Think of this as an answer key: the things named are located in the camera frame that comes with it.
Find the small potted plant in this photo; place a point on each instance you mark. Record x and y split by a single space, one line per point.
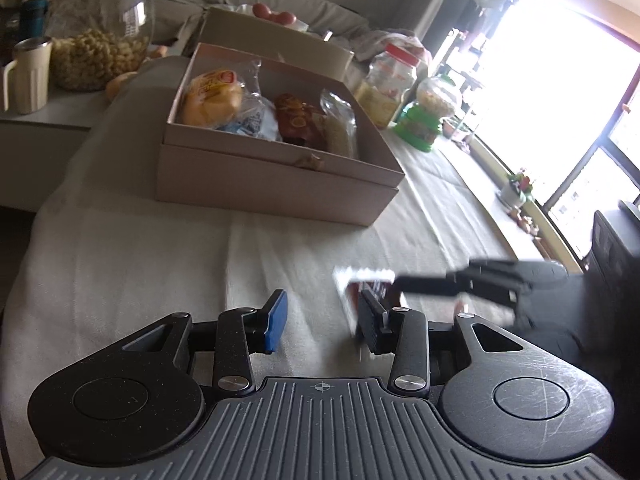
518 187

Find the grey side table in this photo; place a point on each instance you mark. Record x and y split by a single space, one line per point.
45 130

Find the orange fruit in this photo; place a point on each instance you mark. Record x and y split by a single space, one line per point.
120 86

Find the cream mug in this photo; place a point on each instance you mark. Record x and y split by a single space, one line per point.
27 80

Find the white rice roll packet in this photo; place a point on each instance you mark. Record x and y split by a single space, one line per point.
340 130

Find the green candy dispenser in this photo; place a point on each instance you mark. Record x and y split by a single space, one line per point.
425 115

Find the brown pastry packet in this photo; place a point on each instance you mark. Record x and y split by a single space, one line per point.
297 122

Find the clear plastic snack packet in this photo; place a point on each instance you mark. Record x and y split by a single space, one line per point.
252 122

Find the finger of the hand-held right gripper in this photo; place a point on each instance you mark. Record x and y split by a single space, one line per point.
480 280

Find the bread bun packet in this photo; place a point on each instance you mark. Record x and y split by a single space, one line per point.
210 100

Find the beige cardboard box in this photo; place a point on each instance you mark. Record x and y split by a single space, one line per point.
260 185

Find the teal bottle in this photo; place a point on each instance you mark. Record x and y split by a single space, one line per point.
34 15

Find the clear jar with red lid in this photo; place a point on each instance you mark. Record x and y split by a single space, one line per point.
387 87

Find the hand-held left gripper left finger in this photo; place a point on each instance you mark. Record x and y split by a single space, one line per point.
276 321

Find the open box lid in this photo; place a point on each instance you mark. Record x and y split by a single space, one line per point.
280 42

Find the white plastic bag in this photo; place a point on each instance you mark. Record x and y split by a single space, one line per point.
395 42

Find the glass jar of nuts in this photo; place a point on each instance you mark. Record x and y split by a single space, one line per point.
97 55

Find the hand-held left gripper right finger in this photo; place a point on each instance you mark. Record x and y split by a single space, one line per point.
371 327

